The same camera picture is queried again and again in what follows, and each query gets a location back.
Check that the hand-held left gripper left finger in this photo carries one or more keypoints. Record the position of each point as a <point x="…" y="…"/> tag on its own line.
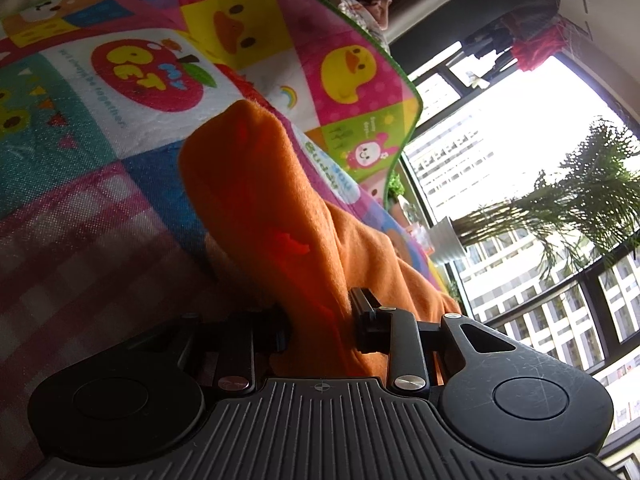
<point x="270" y="330"/>

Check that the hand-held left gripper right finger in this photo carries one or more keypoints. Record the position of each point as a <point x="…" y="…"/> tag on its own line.
<point x="362" y="325"/>

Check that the orange pumpkin costume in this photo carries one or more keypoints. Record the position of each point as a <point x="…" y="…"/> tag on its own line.
<point x="260" y="200"/>

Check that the row of dark hanging clothes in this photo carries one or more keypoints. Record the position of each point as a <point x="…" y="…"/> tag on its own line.
<point x="490" y="37"/>

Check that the tall plant in white pot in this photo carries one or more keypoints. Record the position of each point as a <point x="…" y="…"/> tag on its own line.
<point x="447" y="240"/>

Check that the leafy plant in black pot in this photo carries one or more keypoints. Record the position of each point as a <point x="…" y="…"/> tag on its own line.
<point x="396" y="187"/>

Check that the colourful cartoon play mat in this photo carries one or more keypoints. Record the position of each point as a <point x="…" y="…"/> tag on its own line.
<point x="100" y="160"/>

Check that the patterned white cloth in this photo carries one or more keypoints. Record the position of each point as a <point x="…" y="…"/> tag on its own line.
<point x="355" y="12"/>

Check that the pink plush toy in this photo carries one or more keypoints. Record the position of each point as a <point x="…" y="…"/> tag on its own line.
<point x="381" y="10"/>

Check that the red hanging garment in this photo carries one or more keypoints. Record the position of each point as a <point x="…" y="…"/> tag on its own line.
<point x="540" y="50"/>

